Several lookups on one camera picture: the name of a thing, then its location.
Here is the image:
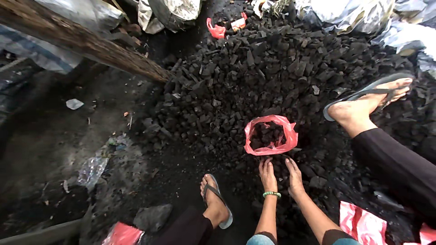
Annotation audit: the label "red plastic packet, clear edge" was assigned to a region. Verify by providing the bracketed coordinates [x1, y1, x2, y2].
[102, 222, 145, 245]

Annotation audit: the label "charcoal filling in bag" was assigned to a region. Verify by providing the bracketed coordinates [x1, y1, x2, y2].
[250, 121, 286, 149]

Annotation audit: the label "white-grey stuffed sack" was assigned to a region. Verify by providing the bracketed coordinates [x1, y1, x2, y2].
[34, 0, 125, 33]

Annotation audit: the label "person's left hand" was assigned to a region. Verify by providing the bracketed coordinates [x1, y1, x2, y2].
[258, 157, 278, 193]

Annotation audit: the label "rough brown wooden post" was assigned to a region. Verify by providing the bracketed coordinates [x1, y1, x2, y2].
[0, 0, 173, 83]

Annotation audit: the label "person's left forearm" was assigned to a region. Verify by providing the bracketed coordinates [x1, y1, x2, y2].
[247, 191, 281, 245]

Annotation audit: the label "crumpled small red plastic bag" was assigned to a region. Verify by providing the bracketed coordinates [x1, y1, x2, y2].
[206, 18, 226, 39]

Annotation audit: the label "pink-red plastic piece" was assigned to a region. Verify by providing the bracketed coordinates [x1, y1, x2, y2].
[403, 223, 436, 245]

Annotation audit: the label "dark grey stone slab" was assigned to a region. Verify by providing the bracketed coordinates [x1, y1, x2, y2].
[133, 204, 173, 233]

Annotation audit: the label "orange and white wrapper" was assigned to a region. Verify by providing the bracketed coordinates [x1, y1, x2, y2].
[231, 12, 248, 32]

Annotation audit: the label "cream crumpled sack piece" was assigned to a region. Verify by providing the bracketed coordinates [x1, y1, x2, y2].
[138, 0, 165, 34]

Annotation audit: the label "person's right forearm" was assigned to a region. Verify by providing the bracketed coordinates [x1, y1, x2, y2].
[293, 191, 362, 245]

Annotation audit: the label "grey wooden beam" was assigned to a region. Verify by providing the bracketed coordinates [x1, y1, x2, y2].
[0, 218, 84, 245]

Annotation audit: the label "round grey-white sack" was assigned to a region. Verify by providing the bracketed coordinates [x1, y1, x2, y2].
[148, 0, 202, 32]

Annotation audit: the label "red plastic bag, open ring-shaped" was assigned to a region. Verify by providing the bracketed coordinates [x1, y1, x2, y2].
[244, 115, 299, 156]

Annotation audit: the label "person's legs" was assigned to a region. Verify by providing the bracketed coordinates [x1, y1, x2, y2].
[153, 73, 436, 245]

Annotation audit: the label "large white plastic sacks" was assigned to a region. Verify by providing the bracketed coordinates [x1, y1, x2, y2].
[295, 0, 396, 36]

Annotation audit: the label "white sack with blue stripe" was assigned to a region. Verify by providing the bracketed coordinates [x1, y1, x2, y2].
[0, 24, 84, 75]

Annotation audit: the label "large pile of charcoal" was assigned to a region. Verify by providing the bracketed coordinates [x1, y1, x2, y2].
[131, 10, 436, 218]

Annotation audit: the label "person's right hand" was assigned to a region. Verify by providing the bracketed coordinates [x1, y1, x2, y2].
[285, 158, 306, 198]

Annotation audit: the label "white woven sack, bulky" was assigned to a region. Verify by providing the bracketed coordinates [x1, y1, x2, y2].
[371, 20, 436, 62]

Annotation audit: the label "crumpled clear plastic sheet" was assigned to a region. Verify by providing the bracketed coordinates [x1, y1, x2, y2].
[78, 155, 109, 191]

